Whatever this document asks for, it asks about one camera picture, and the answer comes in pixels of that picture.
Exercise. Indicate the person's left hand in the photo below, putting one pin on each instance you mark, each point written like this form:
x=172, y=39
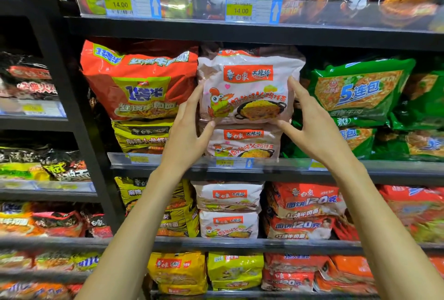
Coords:
x=184, y=147

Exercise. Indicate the person's right hand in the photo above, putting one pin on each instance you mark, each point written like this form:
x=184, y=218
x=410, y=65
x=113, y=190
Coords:
x=322, y=143

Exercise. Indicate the noodle packets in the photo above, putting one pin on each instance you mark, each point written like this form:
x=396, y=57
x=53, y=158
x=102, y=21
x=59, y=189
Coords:
x=360, y=91

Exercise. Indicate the red orange noodle multipack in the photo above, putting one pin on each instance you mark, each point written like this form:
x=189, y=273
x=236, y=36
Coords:
x=138, y=81

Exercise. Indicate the pink noodle multipack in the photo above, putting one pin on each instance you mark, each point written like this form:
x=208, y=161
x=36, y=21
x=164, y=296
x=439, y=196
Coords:
x=249, y=91

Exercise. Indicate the black metal store shelving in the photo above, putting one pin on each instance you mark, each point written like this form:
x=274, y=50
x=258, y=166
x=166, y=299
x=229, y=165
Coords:
x=242, y=33

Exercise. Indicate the person's left forearm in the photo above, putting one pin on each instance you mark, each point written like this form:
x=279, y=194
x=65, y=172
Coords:
x=128, y=241

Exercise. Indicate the person's right forearm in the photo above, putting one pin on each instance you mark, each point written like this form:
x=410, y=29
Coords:
x=392, y=241

